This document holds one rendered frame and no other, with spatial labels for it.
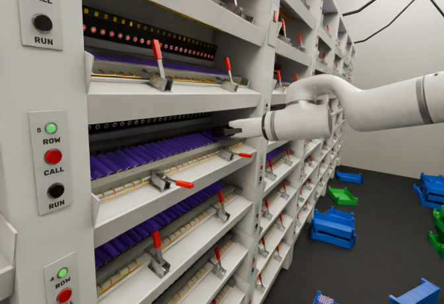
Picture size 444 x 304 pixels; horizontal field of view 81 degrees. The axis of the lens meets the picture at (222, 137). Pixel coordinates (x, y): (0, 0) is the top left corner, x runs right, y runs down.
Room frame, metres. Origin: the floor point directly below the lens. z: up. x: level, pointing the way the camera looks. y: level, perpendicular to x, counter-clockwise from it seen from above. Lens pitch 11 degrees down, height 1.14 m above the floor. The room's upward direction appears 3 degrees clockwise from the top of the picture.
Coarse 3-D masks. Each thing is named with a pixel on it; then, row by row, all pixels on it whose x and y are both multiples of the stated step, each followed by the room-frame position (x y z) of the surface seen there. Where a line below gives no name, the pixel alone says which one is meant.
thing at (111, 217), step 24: (192, 120) 0.82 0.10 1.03; (216, 120) 0.94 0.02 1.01; (192, 168) 0.60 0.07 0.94; (216, 168) 0.64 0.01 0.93; (144, 192) 0.45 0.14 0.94; (168, 192) 0.47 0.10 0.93; (192, 192) 0.56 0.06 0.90; (96, 216) 0.33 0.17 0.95; (120, 216) 0.38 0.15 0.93; (144, 216) 0.43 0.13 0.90; (96, 240) 0.35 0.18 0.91
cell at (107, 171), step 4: (92, 156) 0.48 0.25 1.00; (92, 160) 0.47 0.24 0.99; (96, 160) 0.47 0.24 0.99; (92, 164) 0.46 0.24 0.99; (96, 164) 0.46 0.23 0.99; (100, 164) 0.46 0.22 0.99; (96, 168) 0.46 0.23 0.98; (100, 168) 0.45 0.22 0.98; (104, 168) 0.45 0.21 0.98; (108, 168) 0.46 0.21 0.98; (104, 172) 0.45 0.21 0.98; (108, 172) 0.45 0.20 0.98
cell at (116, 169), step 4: (96, 156) 0.49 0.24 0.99; (100, 156) 0.49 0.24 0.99; (104, 156) 0.49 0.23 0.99; (100, 160) 0.48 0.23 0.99; (104, 160) 0.48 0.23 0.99; (108, 160) 0.48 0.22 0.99; (104, 164) 0.48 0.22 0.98; (108, 164) 0.47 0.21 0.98; (112, 164) 0.47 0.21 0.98; (112, 168) 0.47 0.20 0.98; (116, 168) 0.47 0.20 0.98; (120, 168) 0.47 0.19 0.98; (116, 172) 0.46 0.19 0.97
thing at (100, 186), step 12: (216, 144) 0.73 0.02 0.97; (228, 144) 0.78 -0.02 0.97; (180, 156) 0.59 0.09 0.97; (192, 156) 0.62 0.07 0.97; (144, 168) 0.49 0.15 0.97; (156, 168) 0.51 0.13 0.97; (168, 168) 0.54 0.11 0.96; (96, 180) 0.41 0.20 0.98; (108, 180) 0.42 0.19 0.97; (120, 180) 0.43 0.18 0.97; (132, 180) 0.46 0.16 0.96; (96, 192) 0.39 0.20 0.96; (120, 192) 0.42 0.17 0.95
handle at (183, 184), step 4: (164, 176) 0.48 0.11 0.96; (168, 180) 0.47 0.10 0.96; (172, 180) 0.47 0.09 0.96; (176, 180) 0.47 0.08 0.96; (180, 180) 0.46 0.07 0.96; (176, 184) 0.46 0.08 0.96; (180, 184) 0.45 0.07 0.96; (184, 184) 0.45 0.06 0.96; (188, 184) 0.44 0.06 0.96; (192, 184) 0.45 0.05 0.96; (188, 188) 0.44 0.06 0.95
